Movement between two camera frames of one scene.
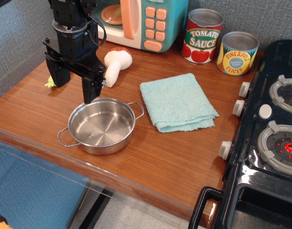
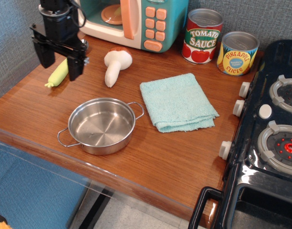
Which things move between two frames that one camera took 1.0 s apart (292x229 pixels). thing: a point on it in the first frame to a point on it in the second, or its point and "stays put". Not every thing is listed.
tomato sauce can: x=203 y=32 stays put
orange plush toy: x=1 y=225 stays put
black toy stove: x=260 y=187 stays put
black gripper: x=75 y=49 to x=61 y=32
